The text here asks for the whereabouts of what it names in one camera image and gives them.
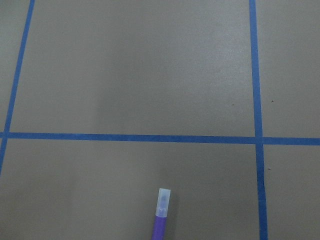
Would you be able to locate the purple highlighter pen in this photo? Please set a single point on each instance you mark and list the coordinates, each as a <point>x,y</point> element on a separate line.
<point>161,214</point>

